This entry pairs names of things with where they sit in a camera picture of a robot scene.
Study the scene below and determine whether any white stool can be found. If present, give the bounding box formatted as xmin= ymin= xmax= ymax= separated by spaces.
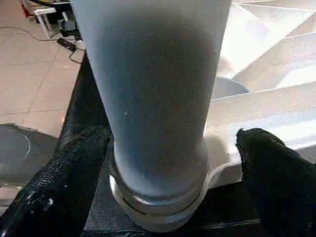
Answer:
xmin=34 ymin=6 xmax=59 ymax=39

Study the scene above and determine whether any black work mat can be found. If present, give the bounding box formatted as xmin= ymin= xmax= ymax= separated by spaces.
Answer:
xmin=53 ymin=49 xmax=270 ymax=237

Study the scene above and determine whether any black power strip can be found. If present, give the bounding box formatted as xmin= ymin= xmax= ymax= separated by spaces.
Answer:
xmin=56 ymin=37 xmax=78 ymax=52

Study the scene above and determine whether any white plastic table leg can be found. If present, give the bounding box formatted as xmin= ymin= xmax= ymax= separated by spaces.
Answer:
xmin=71 ymin=0 xmax=233 ymax=233

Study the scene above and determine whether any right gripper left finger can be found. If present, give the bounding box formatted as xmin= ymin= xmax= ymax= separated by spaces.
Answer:
xmin=0 ymin=125 xmax=112 ymax=237

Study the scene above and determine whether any white plastic children's table top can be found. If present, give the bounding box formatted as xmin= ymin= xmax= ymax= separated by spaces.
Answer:
xmin=205 ymin=0 xmax=316 ymax=191

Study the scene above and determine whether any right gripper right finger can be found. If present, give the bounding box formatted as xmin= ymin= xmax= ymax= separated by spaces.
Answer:
xmin=235 ymin=127 xmax=316 ymax=237

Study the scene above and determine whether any black floor cable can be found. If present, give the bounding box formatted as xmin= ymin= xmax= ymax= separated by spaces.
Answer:
xmin=0 ymin=26 xmax=84 ymax=65

